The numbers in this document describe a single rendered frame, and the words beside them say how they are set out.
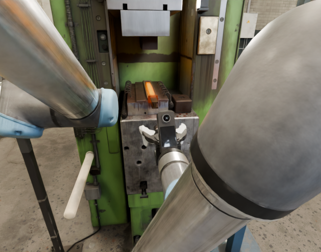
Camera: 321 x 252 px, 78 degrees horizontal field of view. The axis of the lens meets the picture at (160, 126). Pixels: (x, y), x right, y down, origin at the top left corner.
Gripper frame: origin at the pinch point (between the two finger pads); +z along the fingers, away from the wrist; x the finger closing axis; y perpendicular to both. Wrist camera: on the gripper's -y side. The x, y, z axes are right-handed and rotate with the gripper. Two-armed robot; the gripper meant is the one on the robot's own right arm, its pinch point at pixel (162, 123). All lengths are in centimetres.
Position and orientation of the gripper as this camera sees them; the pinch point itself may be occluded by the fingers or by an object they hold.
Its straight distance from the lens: 67.4
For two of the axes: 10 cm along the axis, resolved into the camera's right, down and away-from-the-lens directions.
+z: -1.3, -4.1, 9.0
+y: 0.0, 9.1, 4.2
